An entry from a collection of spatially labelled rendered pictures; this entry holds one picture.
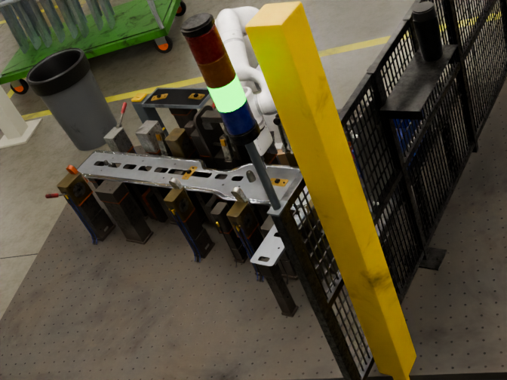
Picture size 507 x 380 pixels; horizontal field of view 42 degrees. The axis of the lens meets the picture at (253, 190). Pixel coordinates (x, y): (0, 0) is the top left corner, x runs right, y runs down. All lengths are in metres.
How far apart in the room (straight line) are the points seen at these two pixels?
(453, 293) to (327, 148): 1.02
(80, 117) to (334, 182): 4.04
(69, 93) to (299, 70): 4.06
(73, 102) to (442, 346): 3.85
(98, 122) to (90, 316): 2.80
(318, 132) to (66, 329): 1.81
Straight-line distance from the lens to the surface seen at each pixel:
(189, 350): 2.65
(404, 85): 2.17
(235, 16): 2.61
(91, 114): 5.55
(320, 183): 1.69
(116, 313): 2.97
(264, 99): 2.42
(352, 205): 1.74
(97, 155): 3.43
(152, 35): 6.55
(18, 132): 6.53
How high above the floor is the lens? 2.58
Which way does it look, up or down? 36 degrees down
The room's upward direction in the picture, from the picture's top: 25 degrees counter-clockwise
